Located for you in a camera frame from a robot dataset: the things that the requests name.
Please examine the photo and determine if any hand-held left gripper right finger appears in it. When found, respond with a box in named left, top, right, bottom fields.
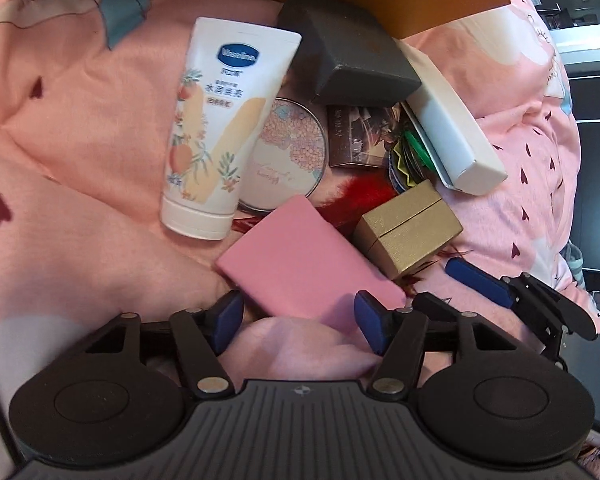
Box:
left=354, top=291, right=521, bottom=401

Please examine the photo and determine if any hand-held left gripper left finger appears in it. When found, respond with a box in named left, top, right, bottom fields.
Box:
left=87, top=290, right=245, bottom=401

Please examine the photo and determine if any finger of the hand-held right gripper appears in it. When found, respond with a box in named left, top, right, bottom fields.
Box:
left=445, top=258, right=599, bottom=342
left=412, top=292, right=461, bottom=317

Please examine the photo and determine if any gold box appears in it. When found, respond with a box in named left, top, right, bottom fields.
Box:
left=352, top=179, right=464, bottom=281

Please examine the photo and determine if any pink box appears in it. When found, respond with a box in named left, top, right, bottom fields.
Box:
left=215, top=195, right=407, bottom=334

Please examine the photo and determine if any red feather shuttlecock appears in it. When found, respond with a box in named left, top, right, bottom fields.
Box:
left=230, top=127, right=453, bottom=287

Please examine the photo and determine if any long white box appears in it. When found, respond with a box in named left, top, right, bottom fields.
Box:
left=392, top=37, right=510, bottom=197

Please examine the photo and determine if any white hand cream tube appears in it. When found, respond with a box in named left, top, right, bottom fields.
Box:
left=161, top=16, right=302, bottom=241

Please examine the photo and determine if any dark grey box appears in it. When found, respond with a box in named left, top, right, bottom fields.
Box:
left=276, top=0, right=423, bottom=109

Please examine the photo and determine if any round floral compact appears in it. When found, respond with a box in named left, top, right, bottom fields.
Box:
left=237, top=97, right=327, bottom=212

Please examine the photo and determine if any dark printed card box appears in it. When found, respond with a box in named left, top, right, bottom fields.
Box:
left=327, top=104, right=407, bottom=169

